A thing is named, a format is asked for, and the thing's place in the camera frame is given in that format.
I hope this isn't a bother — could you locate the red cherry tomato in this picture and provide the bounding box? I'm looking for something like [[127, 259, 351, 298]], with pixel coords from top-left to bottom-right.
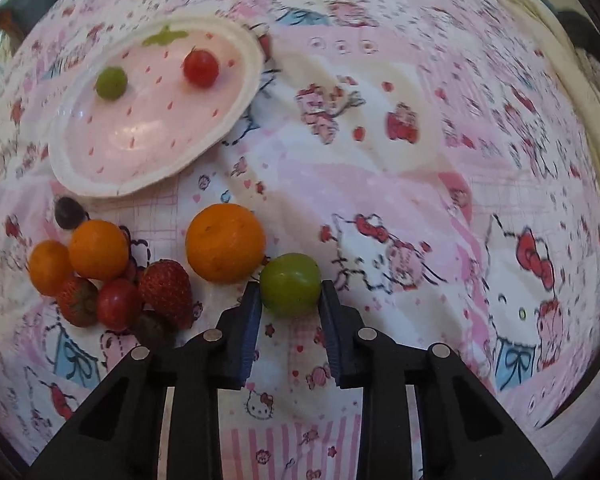
[[182, 47, 220, 88]]

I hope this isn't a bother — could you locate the small green grape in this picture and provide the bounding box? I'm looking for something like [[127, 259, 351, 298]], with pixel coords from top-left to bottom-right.
[[96, 66, 129, 100]]

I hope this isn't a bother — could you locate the large strawberry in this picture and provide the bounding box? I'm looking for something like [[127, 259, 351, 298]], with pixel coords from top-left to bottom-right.
[[139, 259, 195, 330]]

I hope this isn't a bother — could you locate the pink strawberry print plate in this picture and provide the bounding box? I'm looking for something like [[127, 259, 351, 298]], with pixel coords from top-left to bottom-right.
[[47, 16, 263, 197]]

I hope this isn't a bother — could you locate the dark purple grape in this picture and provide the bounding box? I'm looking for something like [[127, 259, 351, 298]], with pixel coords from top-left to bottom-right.
[[54, 196, 90, 231], [132, 310, 178, 356]]

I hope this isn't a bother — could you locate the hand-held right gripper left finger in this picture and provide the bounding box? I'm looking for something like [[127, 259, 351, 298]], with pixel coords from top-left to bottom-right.
[[27, 281, 264, 480]]

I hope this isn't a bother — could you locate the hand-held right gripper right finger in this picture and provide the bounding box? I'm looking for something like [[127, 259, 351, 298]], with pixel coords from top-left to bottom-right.
[[320, 280, 553, 480]]

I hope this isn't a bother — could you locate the small orange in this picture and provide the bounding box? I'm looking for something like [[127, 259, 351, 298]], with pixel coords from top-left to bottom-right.
[[28, 240, 75, 297]]

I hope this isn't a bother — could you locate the large orange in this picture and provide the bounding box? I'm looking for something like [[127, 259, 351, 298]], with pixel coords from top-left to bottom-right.
[[185, 203, 267, 283]]

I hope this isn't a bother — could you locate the pink cartoon printed blanket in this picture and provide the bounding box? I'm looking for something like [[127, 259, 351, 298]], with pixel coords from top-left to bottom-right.
[[0, 0, 600, 466]]

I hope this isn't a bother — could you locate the medium orange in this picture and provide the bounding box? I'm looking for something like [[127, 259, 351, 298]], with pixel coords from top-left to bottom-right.
[[68, 220, 131, 282]]

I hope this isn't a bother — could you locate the small red tomato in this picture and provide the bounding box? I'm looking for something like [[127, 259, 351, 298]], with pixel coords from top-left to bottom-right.
[[97, 278, 143, 332]]

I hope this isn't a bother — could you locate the green plum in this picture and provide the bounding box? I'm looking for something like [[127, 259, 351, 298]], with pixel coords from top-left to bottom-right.
[[259, 253, 323, 318]]

